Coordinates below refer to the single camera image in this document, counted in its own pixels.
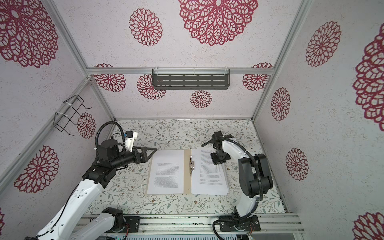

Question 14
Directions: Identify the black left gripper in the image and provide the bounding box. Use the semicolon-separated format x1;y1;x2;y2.
112;147;157;170

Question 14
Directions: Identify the white printed paper sheet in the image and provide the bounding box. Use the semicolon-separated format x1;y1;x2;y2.
147;150;184;195

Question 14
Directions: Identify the beige paper folder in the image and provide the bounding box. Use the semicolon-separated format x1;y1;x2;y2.
145;148;229;196

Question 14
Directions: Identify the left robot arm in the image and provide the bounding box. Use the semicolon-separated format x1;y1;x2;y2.
25;146;157;240

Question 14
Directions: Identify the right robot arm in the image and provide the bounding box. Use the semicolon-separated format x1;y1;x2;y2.
208;137;273;219

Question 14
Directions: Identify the metal folder clip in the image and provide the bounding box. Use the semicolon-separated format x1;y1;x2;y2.
189;156;195;176

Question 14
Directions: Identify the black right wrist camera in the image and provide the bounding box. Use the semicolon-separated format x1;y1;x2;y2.
201;131;235;149

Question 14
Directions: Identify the black corrugated right cable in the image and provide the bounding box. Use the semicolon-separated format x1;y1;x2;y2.
212;137;265;240

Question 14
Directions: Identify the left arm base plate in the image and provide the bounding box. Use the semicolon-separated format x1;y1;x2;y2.
106;215;141;234

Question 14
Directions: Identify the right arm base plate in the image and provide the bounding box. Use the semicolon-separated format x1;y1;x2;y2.
219;215;261;232

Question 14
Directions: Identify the aluminium front rail frame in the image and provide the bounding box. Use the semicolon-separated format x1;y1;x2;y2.
69;214;305;240

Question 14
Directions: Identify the grey slotted wall shelf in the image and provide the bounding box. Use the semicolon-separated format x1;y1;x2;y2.
152;69;231;90

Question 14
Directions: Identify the black wire wall rack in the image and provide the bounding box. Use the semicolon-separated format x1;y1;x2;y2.
53;95;91;136

